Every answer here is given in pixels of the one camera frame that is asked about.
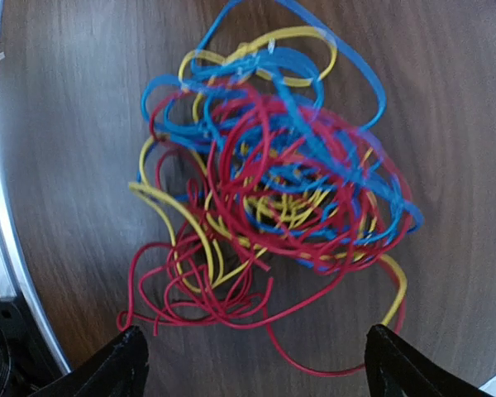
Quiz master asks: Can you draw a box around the red cable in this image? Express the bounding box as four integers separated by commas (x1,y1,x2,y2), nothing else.
116,80,414,378

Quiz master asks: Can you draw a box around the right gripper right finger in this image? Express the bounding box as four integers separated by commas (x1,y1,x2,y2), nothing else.
365,324,487,397

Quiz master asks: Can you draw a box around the yellow cable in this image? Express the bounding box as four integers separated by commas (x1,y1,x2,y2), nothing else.
127,25,408,328

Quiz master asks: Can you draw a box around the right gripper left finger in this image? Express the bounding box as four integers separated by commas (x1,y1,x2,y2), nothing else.
33,326,149,397

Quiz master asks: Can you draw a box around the blue cable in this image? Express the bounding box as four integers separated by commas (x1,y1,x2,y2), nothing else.
136,0,425,274

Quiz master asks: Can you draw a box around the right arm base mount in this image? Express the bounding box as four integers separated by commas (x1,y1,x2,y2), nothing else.
0,298,63,396

